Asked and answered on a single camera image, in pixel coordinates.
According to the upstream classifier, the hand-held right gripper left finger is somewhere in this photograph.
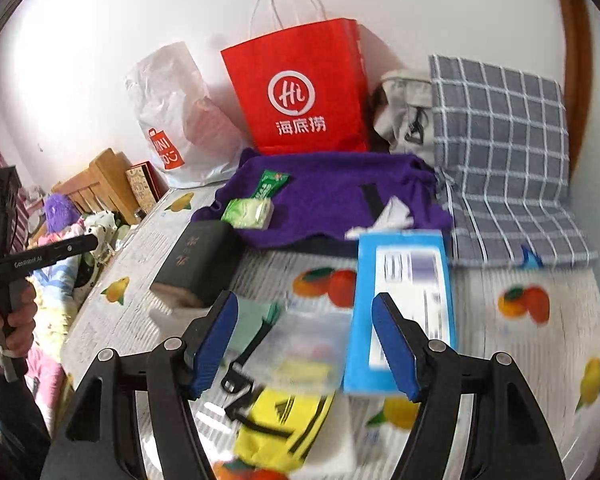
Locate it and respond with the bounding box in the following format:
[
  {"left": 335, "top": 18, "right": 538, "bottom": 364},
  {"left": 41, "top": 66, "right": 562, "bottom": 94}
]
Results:
[{"left": 40, "top": 290, "right": 241, "bottom": 480}]

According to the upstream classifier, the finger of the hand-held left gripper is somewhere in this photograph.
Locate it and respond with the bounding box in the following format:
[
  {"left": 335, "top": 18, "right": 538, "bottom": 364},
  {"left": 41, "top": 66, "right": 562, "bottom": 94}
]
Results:
[{"left": 40, "top": 234, "right": 100, "bottom": 263}]

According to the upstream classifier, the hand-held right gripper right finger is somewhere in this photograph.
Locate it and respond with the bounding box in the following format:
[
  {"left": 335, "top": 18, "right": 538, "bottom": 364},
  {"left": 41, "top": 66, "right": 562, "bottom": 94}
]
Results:
[{"left": 371, "top": 292, "right": 568, "bottom": 480}]

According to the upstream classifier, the mint green cloth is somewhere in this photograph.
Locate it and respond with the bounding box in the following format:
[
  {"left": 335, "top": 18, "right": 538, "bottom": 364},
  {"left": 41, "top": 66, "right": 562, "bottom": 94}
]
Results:
[{"left": 230, "top": 300, "right": 283, "bottom": 356}]

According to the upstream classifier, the yellow pouch with black strap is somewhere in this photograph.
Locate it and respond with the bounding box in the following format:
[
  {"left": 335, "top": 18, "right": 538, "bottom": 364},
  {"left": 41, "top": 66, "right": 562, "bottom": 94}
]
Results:
[{"left": 220, "top": 310, "right": 338, "bottom": 473}]

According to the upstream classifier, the white sponge block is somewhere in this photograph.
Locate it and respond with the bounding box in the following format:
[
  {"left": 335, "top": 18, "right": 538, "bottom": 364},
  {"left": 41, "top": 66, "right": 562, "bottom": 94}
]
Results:
[{"left": 300, "top": 392, "right": 361, "bottom": 476}]

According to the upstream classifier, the light green tissue pack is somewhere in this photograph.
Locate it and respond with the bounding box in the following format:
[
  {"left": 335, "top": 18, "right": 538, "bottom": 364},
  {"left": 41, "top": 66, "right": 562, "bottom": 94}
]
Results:
[{"left": 221, "top": 197, "right": 273, "bottom": 230}]

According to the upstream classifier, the green sachet packet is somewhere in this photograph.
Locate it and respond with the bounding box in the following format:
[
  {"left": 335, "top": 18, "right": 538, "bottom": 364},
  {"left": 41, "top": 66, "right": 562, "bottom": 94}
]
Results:
[{"left": 247, "top": 170, "right": 292, "bottom": 203}]

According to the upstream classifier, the person's left forearm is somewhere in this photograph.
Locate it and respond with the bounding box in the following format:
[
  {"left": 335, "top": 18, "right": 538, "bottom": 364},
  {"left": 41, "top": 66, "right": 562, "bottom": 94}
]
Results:
[{"left": 0, "top": 357, "right": 53, "bottom": 480}]

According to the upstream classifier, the person's left hand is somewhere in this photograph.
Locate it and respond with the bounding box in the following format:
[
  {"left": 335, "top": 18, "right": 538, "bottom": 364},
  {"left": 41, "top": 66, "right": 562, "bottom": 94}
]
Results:
[{"left": 0, "top": 280, "right": 38, "bottom": 366}]

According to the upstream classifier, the purple plush toy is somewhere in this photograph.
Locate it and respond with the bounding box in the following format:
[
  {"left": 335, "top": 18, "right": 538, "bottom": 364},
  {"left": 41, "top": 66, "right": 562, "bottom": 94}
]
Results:
[{"left": 42, "top": 192, "right": 83, "bottom": 233}]

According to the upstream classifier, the printed bedding pile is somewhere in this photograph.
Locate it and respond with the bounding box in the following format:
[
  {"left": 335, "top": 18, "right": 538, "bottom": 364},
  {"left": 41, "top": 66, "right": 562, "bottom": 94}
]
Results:
[{"left": 25, "top": 210, "right": 131, "bottom": 411}]

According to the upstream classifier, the wooden bed headboard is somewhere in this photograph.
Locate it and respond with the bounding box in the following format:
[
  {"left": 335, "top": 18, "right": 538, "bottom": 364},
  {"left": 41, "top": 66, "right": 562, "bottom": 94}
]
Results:
[{"left": 55, "top": 147, "right": 141, "bottom": 226}]

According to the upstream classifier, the blue tissue pack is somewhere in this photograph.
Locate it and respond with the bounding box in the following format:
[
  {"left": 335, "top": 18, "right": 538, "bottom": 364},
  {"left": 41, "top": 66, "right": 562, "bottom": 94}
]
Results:
[{"left": 342, "top": 230, "right": 458, "bottom": 395}]

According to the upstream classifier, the black rectangular box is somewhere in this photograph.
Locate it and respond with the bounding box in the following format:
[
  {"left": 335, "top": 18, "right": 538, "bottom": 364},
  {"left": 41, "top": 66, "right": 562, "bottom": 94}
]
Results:
[{"left": 149, "top": 220, "right": 245, "bottom": 308}]

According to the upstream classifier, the brown patterned box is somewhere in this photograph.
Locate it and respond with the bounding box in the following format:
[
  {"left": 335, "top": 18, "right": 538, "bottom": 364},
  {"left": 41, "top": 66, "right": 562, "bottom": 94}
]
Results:
[{"left": 125, "top": 160, "right": 171, "bottom": 216}]

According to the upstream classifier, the fruit print tablecloth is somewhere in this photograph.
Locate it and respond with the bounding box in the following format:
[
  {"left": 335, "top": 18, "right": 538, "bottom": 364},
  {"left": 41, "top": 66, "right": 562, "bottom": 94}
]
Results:
[{"left": 60, "top": 182, "right": 600, "bottom": 480}]

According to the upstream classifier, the purple towel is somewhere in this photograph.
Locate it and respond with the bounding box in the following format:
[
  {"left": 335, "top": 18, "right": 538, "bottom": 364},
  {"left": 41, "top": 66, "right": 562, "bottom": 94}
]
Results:
[{"left": 190, "top": 147, "right": 453, "bottom": 251}]

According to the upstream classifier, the white plastic shopping bag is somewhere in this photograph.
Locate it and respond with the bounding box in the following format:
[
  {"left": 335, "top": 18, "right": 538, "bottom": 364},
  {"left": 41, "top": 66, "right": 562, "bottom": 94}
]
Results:
[{"left": 125, "top": 42, "right": 248, "bottom": 190}]

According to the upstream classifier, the grey checked cushion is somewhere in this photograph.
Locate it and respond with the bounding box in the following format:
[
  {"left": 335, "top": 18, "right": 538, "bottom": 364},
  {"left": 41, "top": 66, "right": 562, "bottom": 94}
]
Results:
[{"left": 427, "top": 54, "right": 598, "bottom": 268}]

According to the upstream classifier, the grey fabric bag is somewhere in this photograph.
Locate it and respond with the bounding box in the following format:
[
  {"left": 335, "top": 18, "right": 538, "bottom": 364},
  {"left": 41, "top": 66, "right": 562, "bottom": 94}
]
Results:
[{"left": 371, "top": 69, "right": 438, "bottom": 156}]

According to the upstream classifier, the red paper shopping bag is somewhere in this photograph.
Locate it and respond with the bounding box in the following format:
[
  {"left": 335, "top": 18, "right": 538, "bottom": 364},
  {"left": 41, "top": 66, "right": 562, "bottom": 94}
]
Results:
[{"left": 221, "top": 0, "right": 371, "bottom": 157}]

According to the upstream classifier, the brown wooden door frame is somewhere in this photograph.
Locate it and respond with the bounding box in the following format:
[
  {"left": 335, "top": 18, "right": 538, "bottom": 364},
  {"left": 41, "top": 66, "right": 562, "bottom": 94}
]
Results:
[{"left": 550, "top": 0, "right": 593, "bottom": 181}]

